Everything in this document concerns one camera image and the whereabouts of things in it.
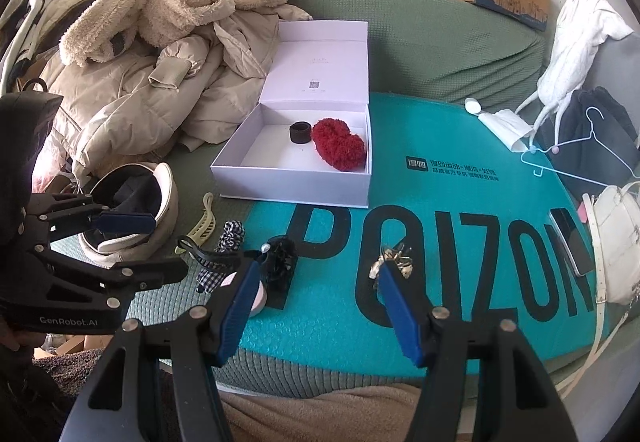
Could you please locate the beige blanket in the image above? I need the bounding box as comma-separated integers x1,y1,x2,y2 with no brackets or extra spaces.
220,382,476,442

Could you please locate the green sofa cover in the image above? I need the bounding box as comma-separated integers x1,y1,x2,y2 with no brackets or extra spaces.
50,0,558,398

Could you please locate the white hat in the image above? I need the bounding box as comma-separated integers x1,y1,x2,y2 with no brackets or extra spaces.
79,162,180,268

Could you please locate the clear flower hair clip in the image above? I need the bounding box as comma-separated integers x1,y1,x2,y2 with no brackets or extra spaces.
369,245,413,280

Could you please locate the red fluffy scrunchie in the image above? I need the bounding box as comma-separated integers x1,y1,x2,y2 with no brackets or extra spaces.
311,118,368,172

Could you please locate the teal printed mailer bag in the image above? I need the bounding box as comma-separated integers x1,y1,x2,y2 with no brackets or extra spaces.
240,92,606,380

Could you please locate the light blue clothes hanger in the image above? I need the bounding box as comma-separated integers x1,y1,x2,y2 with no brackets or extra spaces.
520,107,640,188

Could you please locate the black white gingham scrunchie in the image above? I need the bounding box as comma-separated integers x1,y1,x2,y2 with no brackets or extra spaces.
196,219,247,295

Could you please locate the black bow hair clip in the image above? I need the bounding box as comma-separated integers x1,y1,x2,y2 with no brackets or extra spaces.
260,235,299,293

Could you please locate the white tissue pack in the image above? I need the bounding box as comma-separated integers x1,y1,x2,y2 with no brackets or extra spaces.
479,108,536,153

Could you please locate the beige puffer coat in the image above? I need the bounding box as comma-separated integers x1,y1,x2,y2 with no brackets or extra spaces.
30,0,315,183

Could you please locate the black smartphone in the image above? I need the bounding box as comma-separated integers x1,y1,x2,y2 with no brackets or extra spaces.
550,207,593,278

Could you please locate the white knitted garment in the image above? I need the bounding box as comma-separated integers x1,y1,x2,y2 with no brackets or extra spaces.
515,0,635,133

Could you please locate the white handbag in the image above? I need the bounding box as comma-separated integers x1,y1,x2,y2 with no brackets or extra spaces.
552,182,640,395

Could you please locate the dark brown fuzzy garment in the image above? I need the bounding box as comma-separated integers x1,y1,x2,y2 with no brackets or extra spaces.
0,349,108,442

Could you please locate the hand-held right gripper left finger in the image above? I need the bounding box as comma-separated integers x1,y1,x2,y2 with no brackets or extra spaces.
60,255,261,442

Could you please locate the cream hair claw clip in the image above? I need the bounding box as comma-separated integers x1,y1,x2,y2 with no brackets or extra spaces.
175,192,217,255

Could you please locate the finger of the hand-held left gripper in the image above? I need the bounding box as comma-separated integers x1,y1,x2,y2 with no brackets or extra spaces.
27,195,156,248
30,242,190,310

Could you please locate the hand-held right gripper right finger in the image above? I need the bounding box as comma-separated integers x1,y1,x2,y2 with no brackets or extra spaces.
377,262,583,442

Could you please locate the white lidded gift box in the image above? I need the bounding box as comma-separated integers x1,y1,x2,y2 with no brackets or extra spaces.
210,20,373,209

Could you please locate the cream fleece jacket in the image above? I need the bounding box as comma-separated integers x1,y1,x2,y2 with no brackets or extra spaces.
59,0,293,68

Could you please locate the white and dark garment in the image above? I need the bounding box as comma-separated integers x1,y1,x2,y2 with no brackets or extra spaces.
0,0,63,93

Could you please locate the pink round compact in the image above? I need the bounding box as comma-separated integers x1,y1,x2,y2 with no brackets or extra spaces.
220,272,268,318

